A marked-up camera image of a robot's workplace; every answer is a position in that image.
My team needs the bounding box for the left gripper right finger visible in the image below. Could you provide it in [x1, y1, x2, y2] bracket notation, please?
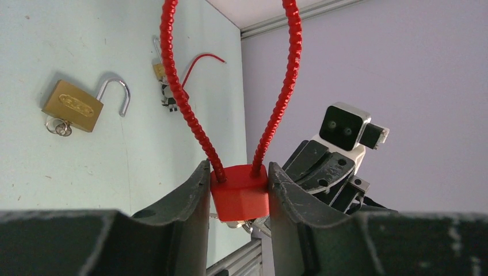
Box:
[268, 162, 487, 275]

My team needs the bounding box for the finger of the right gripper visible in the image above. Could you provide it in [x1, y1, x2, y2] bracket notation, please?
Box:
[253, 217, 272, 237]

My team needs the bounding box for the small brass padlock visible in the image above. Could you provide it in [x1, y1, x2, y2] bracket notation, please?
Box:
[152, 35, 166, 82]

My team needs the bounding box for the red cable seal open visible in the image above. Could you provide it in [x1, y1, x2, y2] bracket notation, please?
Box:
[181, 53, 226, 101]

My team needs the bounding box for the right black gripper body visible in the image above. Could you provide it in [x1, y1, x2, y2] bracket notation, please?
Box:
[283, 140, 387, 214]

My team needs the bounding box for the grey slotted cable duct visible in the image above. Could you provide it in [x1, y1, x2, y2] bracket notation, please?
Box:
[206, 238, 263, 276]

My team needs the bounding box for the small silver key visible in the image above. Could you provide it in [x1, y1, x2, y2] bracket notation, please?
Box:
[209, 213, 254, 234]
[45, 118, 73, 137]

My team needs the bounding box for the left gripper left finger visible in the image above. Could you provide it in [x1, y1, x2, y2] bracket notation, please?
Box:
[1, 160, 210, 275]

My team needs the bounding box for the small key bunch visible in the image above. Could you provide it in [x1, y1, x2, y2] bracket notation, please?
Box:
[159, 80, 178, 112]

